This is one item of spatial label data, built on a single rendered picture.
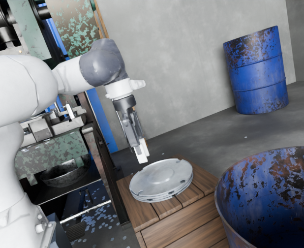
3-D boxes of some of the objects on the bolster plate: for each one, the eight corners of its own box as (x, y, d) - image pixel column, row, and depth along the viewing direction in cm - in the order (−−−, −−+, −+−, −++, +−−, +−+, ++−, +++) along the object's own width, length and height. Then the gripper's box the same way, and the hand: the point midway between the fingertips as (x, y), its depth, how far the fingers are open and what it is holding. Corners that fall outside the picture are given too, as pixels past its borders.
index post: (75, 117, 121) (69, 102, 119) (70, 119, 120) (64, 104, 118) (76, 117, 124) (69, 102, 121) (71, 118, 123) (64, 103, 121)
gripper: (119, 96, 77) (139, 151, 83) (103, 105, 61) (130, 173, 67) (137, 90, 76) (156, 147, 81) (126, 98, 59) (151, 169, 65)
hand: (141, 151), depth 73 cm, fingers open, 4 cm apart
